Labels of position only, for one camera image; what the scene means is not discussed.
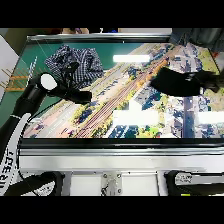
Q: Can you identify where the black garment with white print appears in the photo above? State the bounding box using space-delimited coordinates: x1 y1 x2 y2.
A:
150 67 205 98

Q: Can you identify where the grey garment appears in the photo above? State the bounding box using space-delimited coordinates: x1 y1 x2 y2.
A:
169 27 224 52

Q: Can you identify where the silver frame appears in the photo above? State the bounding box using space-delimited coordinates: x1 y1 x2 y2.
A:
0 32 224 197

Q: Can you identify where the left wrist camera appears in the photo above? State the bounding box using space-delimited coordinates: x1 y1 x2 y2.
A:
63 60 81 84

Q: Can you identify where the wooden rack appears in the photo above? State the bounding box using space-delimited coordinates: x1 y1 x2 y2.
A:
0 67 33 93

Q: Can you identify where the white striped rod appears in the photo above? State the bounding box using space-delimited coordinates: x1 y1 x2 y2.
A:
29 55 38 81

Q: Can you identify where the checked shirt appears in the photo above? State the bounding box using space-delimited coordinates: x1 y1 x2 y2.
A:
44 44 105 91

